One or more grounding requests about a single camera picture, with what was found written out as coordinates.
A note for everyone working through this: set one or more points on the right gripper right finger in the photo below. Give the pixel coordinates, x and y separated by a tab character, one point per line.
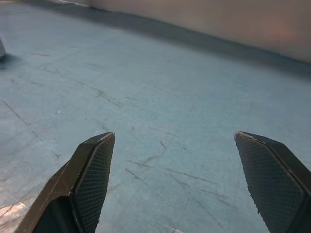
274	184

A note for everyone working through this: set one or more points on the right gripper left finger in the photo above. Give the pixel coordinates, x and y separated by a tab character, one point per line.
73	189

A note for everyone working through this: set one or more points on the black motor stator disc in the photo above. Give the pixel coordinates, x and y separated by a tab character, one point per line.
2	49

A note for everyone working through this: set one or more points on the blue plastic table cover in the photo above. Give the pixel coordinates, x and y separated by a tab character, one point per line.
155	85

